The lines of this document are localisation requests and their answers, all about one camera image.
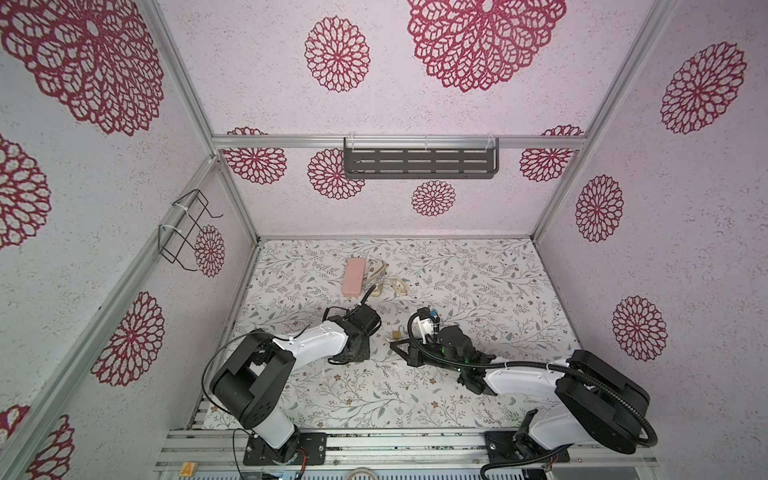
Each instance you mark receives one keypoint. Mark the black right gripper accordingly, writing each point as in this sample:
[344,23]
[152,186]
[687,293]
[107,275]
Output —
[414,347]

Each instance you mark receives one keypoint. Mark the patterned cream pouch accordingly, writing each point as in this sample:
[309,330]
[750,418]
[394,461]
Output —
[375,276]

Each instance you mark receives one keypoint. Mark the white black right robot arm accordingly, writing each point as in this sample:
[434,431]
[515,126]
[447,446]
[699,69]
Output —
[591,401]

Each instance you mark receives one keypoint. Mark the black wire wall rack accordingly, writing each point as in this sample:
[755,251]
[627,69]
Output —
[174,236]

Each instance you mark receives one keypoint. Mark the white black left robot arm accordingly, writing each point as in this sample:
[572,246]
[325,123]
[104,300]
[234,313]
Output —
[249,384]

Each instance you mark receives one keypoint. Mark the dark grey wall shelf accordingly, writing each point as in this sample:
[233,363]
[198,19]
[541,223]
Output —
[426,163]

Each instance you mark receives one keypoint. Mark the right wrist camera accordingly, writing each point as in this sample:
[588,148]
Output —
[428,324]

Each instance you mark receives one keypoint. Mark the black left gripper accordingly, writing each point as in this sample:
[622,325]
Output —
[362,346]

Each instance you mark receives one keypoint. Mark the pink rectangular case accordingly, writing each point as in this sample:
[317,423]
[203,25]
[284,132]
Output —
[353,278]

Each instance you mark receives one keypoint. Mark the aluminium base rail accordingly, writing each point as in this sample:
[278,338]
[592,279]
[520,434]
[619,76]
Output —
[453,453]

